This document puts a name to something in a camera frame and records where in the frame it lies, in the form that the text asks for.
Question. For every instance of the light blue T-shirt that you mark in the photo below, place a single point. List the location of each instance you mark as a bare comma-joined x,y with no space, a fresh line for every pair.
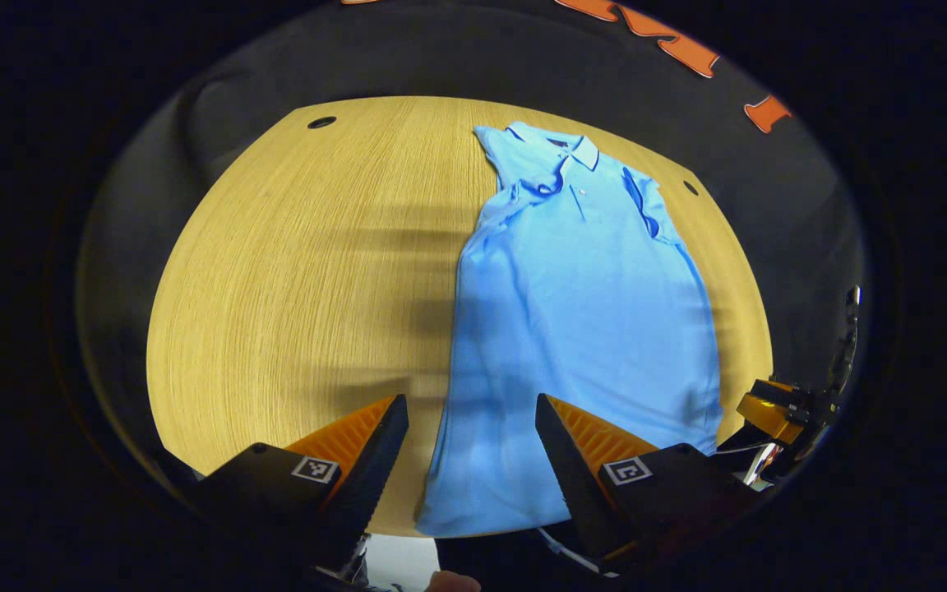
580,312

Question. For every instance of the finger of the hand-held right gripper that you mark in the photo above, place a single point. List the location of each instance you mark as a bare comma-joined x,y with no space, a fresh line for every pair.
769,411

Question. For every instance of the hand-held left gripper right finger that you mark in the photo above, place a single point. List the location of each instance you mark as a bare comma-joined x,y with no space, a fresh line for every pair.
568,469

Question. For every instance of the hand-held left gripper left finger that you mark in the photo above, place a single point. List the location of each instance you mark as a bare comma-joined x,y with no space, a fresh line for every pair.
375,469

